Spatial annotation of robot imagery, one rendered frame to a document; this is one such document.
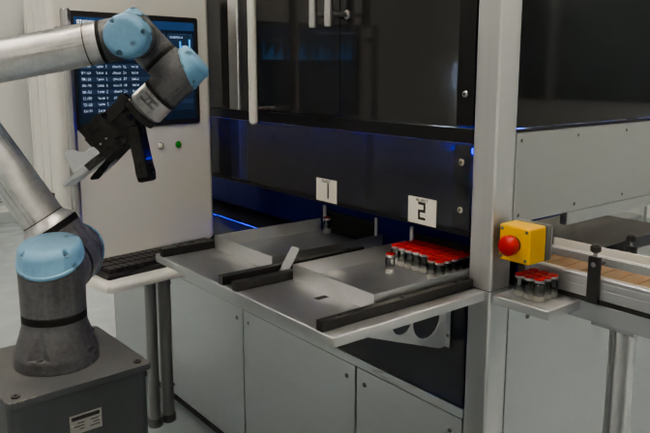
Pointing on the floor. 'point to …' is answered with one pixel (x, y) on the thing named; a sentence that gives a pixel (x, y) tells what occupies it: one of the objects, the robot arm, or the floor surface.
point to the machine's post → (492, 180)
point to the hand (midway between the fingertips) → (79, 186)
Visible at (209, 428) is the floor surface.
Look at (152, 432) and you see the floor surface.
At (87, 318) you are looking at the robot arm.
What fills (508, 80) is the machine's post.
